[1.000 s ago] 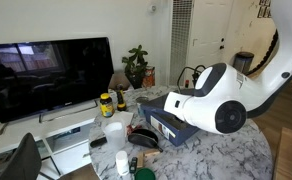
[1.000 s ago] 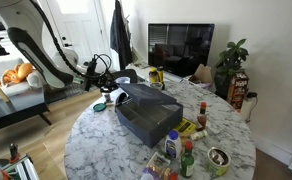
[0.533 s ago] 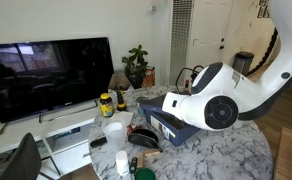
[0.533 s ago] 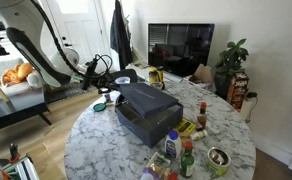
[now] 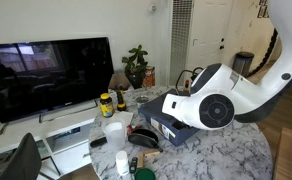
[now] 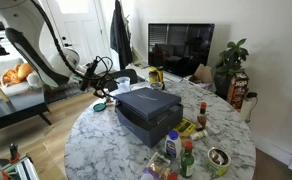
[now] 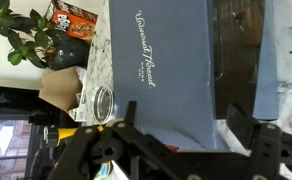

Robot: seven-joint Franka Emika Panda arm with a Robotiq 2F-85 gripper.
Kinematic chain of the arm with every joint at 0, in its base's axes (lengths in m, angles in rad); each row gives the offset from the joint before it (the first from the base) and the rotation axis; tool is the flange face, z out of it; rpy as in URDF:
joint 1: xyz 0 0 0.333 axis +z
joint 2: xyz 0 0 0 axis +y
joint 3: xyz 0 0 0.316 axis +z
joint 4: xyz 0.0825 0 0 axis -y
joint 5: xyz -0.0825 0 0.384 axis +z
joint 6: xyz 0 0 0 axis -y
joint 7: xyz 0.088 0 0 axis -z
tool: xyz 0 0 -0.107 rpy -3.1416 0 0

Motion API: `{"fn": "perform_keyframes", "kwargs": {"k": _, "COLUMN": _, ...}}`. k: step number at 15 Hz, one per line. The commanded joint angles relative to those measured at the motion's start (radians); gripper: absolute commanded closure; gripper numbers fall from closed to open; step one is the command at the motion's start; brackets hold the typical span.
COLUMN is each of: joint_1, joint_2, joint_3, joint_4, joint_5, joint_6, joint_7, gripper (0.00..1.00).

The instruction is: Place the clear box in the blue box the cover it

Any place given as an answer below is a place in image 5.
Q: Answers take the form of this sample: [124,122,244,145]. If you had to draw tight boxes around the navy blue cardboard box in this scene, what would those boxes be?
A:
[138,88,200,148]

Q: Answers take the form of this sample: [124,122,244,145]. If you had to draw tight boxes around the grey metal can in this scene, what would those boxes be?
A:
[135,95,150,108]

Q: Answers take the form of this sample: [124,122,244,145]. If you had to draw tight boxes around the orange red game carton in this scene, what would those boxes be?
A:
[141,65,156,88]

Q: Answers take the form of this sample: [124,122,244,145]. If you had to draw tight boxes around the green potted plant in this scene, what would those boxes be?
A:
[121,44,150,89]

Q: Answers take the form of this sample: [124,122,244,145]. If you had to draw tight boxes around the brown paper bag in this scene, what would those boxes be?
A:
[108,71,131,92]

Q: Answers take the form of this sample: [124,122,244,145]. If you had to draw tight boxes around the white paper sheet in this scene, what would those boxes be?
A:
[114,110,135,129]

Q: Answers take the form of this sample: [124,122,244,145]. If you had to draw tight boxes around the red packet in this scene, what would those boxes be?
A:
[126,124,143,136]

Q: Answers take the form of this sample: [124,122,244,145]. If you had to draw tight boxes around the yellow lid supplement jar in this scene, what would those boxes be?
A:
[99,93,115,118]

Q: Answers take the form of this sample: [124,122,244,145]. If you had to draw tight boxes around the black glasses case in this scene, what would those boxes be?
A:
[127,128,164,153]

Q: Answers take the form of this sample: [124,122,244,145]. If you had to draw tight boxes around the clear plastic measuring pitcher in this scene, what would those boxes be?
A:
[100,118,127,150]

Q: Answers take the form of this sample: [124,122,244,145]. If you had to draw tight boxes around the wooden block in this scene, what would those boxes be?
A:
[136,152,145,169]
[143,148,161,158]

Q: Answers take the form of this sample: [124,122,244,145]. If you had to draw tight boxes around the black remote control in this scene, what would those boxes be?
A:
[89,136,108,149]

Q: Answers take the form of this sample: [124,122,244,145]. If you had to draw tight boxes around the black key fob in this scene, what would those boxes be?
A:
[129,156,139,174]

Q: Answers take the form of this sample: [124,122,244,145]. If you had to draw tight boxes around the small white bottle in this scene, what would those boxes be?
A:
[115,150,130,177]

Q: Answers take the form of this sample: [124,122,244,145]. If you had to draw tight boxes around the round white thermostat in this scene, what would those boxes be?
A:
[148,2,158,14]

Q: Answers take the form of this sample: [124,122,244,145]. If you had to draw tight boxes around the white door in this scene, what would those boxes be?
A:
[185,0,235,89]

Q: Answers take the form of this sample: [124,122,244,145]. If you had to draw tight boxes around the green round lid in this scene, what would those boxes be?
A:
[134,167,156,180]

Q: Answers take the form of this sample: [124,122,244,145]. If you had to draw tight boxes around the black flat screen television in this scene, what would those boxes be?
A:
[0,36,115,124]

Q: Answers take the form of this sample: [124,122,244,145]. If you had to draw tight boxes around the silver trash can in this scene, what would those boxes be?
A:
[232,51,255,77]

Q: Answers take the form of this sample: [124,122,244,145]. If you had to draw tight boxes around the white television stand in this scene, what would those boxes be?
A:
[0,96,135,180]

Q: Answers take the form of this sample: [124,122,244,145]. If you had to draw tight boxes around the black chair back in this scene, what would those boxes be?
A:
[0,132,43,180]

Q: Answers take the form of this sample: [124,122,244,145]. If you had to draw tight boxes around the wooden bench top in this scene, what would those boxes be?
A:
[272,127,292,180]

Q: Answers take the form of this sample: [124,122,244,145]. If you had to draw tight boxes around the white wall heater grille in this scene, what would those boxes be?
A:
[168,0,194,87]

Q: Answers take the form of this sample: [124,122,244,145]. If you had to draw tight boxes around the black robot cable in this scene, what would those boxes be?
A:
[175,28,280,98]

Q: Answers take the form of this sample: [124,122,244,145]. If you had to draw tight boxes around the wall picture frames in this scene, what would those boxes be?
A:
[256,0,271,19]

